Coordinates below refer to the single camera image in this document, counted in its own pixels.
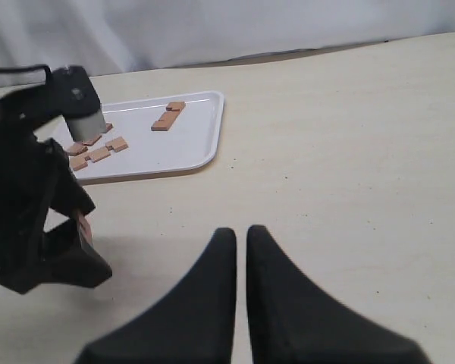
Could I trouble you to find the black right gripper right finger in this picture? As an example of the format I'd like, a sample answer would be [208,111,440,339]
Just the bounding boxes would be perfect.
[246,225,430,363]

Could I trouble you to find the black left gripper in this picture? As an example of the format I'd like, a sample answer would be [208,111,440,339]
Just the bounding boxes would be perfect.
[0,90,112,294]

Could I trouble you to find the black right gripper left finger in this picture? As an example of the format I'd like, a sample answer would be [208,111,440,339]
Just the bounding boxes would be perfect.
[76,227,237,363]

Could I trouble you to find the wooden block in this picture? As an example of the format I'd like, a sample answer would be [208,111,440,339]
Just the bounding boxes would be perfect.
[74,210,93,250]

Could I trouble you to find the notched wooden piece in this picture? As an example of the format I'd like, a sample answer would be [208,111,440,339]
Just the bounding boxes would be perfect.
[67,136,129,171]

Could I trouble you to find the horizontal wooden bar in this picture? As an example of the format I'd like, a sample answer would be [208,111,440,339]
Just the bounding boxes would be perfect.
[151,102,186,132]

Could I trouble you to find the white rectangular plastic tray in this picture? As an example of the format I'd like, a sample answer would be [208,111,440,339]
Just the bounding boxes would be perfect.
[52,89,226,187]

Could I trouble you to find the white backdrop curtain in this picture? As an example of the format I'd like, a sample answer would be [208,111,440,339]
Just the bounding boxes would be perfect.
[0,1,455,76]

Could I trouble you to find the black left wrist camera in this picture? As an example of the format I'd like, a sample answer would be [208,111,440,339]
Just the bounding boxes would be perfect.
[52,65,106,142]

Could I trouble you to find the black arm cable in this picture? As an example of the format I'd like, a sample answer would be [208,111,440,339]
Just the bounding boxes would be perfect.
[0,64,56,83]

